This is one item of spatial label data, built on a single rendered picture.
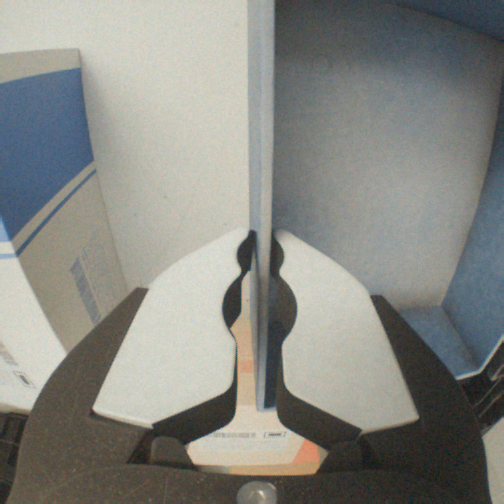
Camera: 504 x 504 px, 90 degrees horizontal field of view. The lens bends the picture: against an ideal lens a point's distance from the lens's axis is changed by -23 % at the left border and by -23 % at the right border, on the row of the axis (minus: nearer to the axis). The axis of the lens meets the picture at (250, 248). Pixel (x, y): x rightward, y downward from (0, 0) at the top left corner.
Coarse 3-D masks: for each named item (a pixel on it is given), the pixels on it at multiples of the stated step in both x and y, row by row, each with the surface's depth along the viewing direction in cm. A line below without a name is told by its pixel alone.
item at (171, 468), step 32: (160, 448) 5; (352, 448) 5; (64, 480) 4; (96, 480) 4; (128, 480) 4; (160, 480) 4; (192, 480) 4; (224, 480) 4; (256, 480) 4; (288, 480) 4; (320, 480) 4; (352, 480) 4; (384, 480) 4; (416, 480) 4
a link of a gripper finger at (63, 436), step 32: (128, 320) 7; (96, 352) 6; (64, 384) 6; (96, 384) 6; (32, 416) 5; (64, 416) 5; (96, 416) 5; (32, 448) 4; (64, 448) 4; (96, 448) 4; (128, 448) 5; (32, 480) 4
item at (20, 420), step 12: (0, 420) 33; (12, 420) 33; (24, 420) 33; (0, 432) 31; (12, 432) 32; (0, 444) 29; (12, 444) 29; (0, 456) 28; (12, 456) 28; (0, 468) 25; (12, 468) 26; (12, 480) 24
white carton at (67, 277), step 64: (0, 64) 7; (64, 64) 12; (0, 128) 8; (64, 128) 13; (0, 192) 9; (64, 192) 14; (0, 256) 10; (64, 256) 13; (0, 320) 12; (64, 320) 13; (0, 384) 15
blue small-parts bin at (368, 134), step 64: (256, 0) 7; (320, 0) 11; (384, 0) 10; (448, 0) 8; (256, 64) 8; (320, 64) 13; (384, 64) 13; (448, 64) 12; (256, 128) 9; (320, 128) 14; (384, 128) 14; (448, 128) 14; (256, 192) 10; (320, 192) 16; (384, 192) 16; (448, 192) 16; (256, 256) 11; (384, 256) 19; (448, 256) 19; (256, 320) 13; (448, 320) 20; (256, 384) 15
